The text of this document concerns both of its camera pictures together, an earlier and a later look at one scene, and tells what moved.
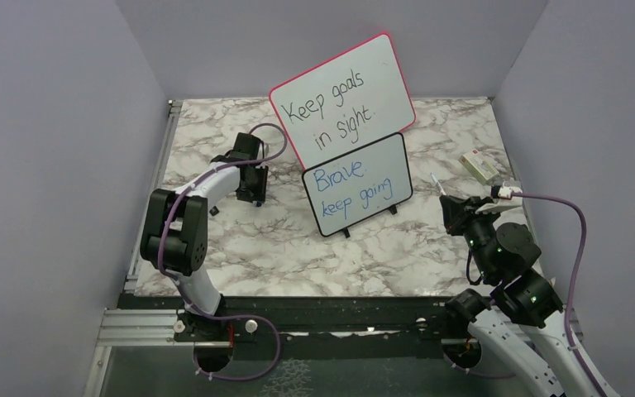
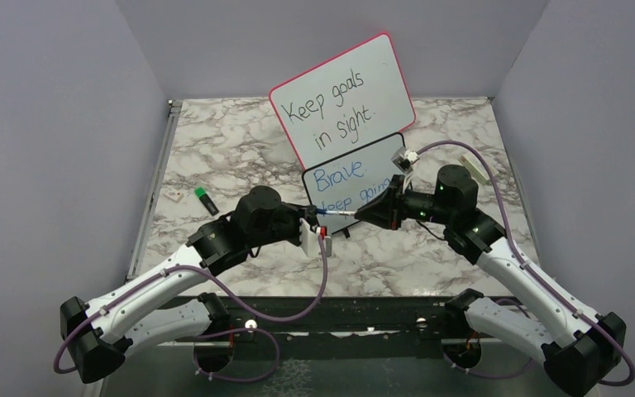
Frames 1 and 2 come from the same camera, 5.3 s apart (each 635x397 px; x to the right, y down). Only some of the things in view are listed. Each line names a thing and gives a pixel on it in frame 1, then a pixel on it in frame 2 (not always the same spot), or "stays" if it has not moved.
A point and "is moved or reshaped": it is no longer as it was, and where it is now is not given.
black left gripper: x=259 y=193 → x=297 y=212
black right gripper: x=454 y=206 → x=388 y=209
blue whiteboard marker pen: x=440 y=187 is moved or reshaped
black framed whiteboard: x=353 y=186 stays
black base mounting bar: x=269 y=321 stays
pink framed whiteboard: x=353 y=100 stays
